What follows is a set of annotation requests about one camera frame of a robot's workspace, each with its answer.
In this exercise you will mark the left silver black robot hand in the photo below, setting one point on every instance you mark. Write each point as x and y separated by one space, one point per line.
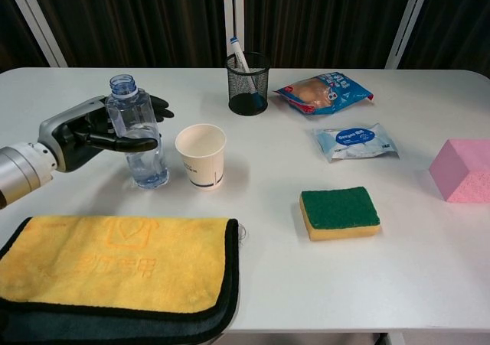
65 131

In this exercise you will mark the small clear bottle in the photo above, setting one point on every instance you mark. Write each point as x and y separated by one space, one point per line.
147 165

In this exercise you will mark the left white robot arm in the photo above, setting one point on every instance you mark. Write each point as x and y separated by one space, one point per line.
19 169

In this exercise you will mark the white paper cup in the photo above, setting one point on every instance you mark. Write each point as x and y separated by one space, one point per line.
203 165

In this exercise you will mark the black pleated curtain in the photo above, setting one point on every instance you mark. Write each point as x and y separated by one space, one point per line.
153 20

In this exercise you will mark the yellow cloth with black edge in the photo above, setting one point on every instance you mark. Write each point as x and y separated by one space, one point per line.
115 264

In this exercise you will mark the black mesh pen holder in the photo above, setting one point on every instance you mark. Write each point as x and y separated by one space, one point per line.
247 100

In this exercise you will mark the white blue marker pen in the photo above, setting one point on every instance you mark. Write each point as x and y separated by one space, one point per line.
238 52

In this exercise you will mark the blue red bread package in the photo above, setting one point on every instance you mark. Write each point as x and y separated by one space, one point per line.
317 92

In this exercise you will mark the green yellow scrub sponge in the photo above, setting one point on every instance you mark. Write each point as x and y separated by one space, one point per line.
338 207

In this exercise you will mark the white blue wet wipes pack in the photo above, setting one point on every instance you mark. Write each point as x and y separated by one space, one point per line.
356 142

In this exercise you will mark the pink foam cube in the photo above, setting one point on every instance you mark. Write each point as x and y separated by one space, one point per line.
455 165

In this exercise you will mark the white metal frame post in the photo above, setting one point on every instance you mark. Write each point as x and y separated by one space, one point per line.
38 20
232 8
411 20

